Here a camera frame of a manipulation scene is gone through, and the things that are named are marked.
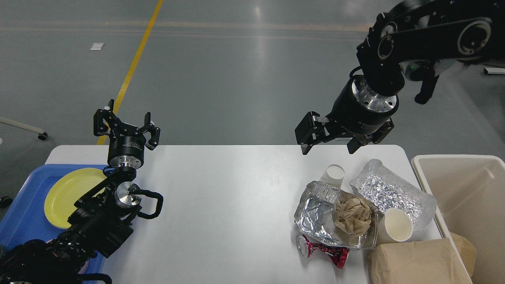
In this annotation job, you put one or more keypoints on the brown paper bag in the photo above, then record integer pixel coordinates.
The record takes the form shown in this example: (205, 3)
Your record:
(438, 261)

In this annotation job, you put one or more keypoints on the small clear plastic cup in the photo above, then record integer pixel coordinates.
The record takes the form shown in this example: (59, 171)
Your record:
(333, 175)

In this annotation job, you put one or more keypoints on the beige plastic bin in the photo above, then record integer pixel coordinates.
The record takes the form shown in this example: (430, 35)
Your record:
(470, 193)

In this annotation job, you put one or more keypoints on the crushed red can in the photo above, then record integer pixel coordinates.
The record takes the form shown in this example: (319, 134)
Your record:
(338, 255)

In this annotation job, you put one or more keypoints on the crumpled brown paper ball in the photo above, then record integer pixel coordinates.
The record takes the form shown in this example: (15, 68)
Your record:
(353, 217)

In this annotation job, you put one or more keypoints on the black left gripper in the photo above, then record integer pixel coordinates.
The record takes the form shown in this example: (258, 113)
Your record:
(124, 150)

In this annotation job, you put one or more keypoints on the white caster leg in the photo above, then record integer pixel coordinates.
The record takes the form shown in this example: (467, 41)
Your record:
(42, 135)

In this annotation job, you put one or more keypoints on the yellow plastic plate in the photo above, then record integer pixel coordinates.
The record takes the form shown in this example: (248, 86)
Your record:
(59, 202)

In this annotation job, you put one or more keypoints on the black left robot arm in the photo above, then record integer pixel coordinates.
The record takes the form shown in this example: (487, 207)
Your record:
(102, 220)

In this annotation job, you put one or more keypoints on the crumpled silver foil wrapper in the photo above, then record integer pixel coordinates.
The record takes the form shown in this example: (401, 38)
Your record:
(315, 216)

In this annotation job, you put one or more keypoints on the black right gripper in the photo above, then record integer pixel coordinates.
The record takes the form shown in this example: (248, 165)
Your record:
(358, 109)

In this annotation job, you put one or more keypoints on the white paper cup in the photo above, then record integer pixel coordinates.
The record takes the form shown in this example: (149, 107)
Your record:
(394, 227)

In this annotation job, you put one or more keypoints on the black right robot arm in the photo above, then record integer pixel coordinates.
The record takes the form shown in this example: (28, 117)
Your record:
(416, 40)

